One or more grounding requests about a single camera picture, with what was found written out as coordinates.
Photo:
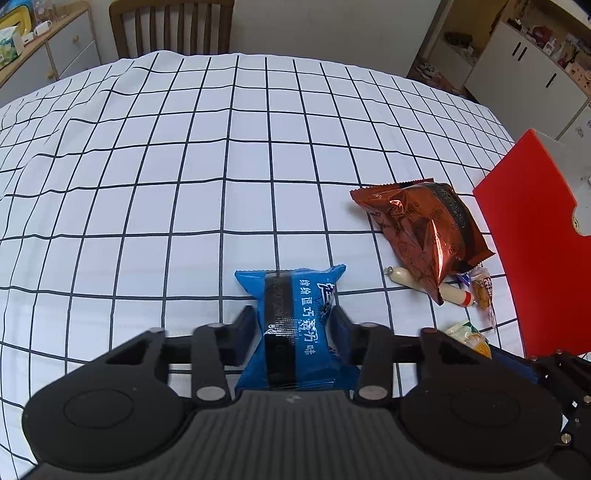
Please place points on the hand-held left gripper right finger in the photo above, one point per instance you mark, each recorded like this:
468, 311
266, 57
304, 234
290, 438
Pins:
341, 334

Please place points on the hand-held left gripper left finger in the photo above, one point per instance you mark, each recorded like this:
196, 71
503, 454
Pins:
242, 334

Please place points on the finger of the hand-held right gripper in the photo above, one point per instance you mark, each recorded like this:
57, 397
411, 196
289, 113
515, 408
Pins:
521, 369

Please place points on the blue snack packet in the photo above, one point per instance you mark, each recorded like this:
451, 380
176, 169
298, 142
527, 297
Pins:
291, 323

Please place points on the yellow bread packet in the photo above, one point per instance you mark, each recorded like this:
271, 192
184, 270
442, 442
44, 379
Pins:
471, 337

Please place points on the white sausage stick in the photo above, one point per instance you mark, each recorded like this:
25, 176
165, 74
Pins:
404, 277

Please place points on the small colourful candy packet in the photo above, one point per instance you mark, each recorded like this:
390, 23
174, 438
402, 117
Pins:
482, 288

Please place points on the red cardboard box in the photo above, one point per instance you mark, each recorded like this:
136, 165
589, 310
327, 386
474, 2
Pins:
531, 254

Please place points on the copper foil snack bag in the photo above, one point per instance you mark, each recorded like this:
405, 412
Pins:
425, 230

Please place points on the white checked tablecloth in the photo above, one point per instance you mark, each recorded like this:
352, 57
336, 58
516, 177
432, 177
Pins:
184, 184

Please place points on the wooden chair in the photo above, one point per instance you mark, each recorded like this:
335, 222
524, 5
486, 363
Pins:
124, 32

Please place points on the white drawer cabinet wooden top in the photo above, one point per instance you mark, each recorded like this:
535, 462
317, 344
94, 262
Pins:
69, 50

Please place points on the green tissue pack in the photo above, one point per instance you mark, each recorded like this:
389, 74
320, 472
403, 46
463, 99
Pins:
9, 46

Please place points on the blue yellow storage box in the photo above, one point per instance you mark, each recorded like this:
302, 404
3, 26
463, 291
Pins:
16, 16

